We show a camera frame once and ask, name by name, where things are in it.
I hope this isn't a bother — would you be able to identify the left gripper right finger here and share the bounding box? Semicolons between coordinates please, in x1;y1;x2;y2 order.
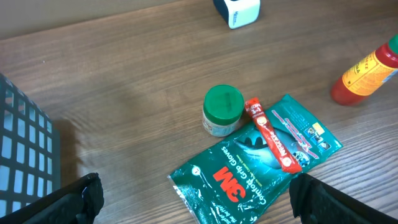
289;173;397;224

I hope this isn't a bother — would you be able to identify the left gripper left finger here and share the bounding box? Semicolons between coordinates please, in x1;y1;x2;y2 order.
1;173;104;224

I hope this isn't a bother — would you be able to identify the red coffee stick sachet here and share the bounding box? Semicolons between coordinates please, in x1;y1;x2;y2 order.
244;97;302;174

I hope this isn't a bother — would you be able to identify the green 3M gloves packet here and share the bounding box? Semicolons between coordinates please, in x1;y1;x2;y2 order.
169;95;343;223

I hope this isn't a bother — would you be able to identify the green lid jar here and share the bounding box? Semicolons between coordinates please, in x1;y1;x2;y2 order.
202;84;244;137

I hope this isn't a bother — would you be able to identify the red sauce bottle green cap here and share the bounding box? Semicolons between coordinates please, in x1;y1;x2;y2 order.
330;35;397;106

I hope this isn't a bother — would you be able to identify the white barcode scanner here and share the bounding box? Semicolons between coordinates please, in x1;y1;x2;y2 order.
213;0;261;29

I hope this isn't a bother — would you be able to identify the grey plastic mesh basket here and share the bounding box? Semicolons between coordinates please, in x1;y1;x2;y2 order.
1;75;61;217

